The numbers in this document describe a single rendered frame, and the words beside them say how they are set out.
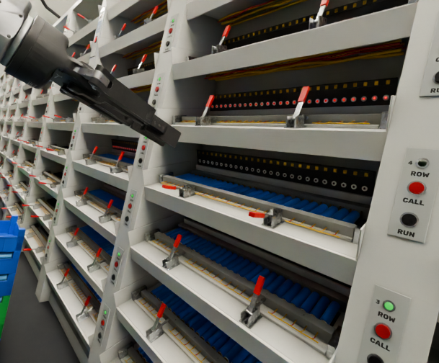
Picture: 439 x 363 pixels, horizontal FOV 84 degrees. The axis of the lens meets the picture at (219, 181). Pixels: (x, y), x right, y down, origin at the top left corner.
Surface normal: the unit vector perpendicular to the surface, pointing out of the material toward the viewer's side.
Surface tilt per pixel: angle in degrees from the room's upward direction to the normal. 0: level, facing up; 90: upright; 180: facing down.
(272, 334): 21
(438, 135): 90
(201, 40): 90
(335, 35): 111
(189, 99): 90
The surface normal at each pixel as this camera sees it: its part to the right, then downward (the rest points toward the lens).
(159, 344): -0.02, -0.96
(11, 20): 0.72, 0.17
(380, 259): -0.65, -0.15
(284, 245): -0.69, 0.21
